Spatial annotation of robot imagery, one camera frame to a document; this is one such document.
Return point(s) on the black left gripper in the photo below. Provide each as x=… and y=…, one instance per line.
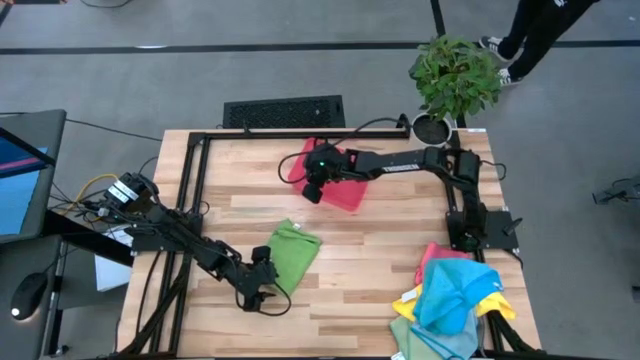
x=252, y=280

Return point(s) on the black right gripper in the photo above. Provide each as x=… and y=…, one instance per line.
x=330, y=167

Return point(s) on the red plastic tray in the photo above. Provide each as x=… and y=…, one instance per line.
x=345, y=195

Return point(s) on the bright green microfiber towel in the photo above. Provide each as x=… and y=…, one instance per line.
x=292, y=255

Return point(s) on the bright blue microfiber towel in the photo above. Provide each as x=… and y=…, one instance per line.
x=450, y=295

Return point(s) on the light blue microfiber towel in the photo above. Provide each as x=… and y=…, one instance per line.
x=450, y=345

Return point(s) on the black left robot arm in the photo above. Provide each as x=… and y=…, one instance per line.
x=175, y=230

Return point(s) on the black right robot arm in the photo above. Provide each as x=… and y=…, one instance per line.
x=400, y=167

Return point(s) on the pink microfiber towel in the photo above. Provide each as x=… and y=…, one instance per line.
x=432, y=257

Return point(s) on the yellow microfiber towel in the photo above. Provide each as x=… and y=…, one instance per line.
x=500, y=302

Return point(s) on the black mesh computer case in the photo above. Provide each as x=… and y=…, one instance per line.
x=285, y=112

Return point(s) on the green leafy plant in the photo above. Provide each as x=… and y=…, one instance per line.
x=455, y=75

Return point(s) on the white box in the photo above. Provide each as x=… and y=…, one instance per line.
x=112, y=275

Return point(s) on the black computer mouse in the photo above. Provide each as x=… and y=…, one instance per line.
x=29, y=295

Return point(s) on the person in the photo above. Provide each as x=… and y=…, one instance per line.
x=540, y=25

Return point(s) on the dark grey side desk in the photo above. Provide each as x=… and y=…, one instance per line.
x=15, y=255

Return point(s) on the grey monitor with blue screen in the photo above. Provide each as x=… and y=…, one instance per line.
x=20, y=200

